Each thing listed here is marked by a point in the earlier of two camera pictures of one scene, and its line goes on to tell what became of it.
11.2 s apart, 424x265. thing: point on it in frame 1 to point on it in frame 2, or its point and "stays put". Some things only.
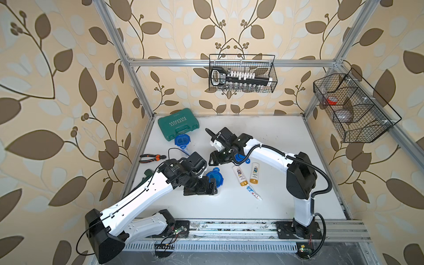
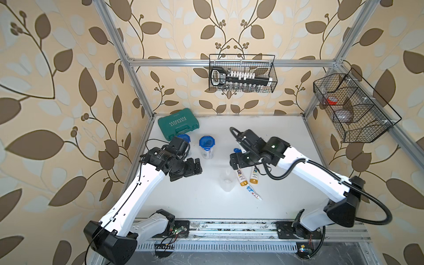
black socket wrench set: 236,80 stays put
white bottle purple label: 239,176 stays put
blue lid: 182,140 stays put
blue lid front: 216,174 to 207,142
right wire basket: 356,112 stays put
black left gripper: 203,189 to 191,170
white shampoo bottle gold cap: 255,172 stays put
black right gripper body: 225,155 to 245,159
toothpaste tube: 253,192 stays put
